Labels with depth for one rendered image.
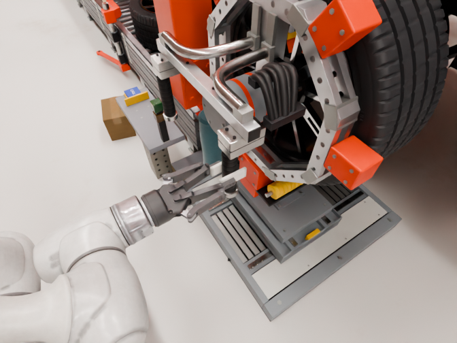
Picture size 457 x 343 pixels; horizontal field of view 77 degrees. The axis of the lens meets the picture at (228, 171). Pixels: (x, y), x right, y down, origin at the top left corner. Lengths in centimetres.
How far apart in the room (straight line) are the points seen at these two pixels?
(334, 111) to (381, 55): 13
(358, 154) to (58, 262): 63
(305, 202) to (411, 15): 88
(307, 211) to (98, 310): 105
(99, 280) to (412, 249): 151
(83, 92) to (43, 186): 88
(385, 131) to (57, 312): 68
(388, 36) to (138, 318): 65
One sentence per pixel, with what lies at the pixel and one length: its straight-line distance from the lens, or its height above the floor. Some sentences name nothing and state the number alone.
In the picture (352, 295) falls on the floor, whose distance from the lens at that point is 151.
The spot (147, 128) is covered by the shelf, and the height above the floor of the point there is 45.
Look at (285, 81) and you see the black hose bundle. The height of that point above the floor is 103.
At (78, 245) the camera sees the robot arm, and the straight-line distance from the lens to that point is 57.
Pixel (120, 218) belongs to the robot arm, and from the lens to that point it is 59.
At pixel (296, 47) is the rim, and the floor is 97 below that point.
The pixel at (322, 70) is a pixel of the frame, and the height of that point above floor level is 103.
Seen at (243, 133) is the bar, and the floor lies 97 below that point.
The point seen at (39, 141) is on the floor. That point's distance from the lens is 227.
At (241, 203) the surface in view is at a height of 15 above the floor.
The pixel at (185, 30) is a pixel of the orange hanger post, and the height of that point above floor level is 86.
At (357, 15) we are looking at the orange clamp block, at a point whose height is 114.
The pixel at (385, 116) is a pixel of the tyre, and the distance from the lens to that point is 70.
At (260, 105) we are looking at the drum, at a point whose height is 88.
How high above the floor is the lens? 135
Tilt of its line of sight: 51 degrees down
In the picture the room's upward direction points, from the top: straight up
